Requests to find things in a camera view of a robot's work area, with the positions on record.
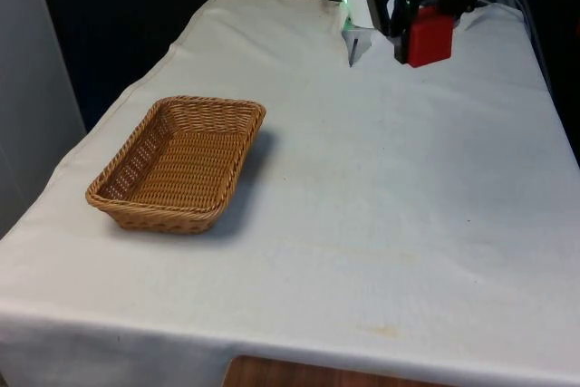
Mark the red cube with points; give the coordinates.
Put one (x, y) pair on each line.
(430, 40)

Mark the brown wicker basket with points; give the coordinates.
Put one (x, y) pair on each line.
(181, 165)

